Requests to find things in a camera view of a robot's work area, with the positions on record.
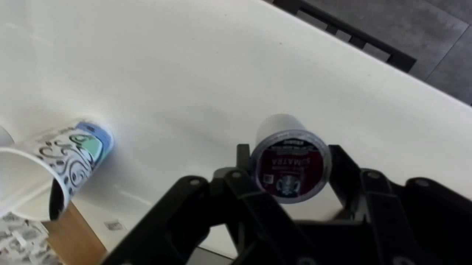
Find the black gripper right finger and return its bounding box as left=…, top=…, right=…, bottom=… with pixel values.
left=299, top=145, right=472, bottom=265

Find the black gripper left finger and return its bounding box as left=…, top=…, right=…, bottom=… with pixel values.
left=102, top=144, right=295, bottom=265

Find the white coffee pod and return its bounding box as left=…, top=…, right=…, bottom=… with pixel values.
left=251, top=113, right=332, bottom=203

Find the patterned paper cup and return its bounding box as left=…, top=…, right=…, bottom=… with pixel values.
left=0, top=119, right=113, bottom=220

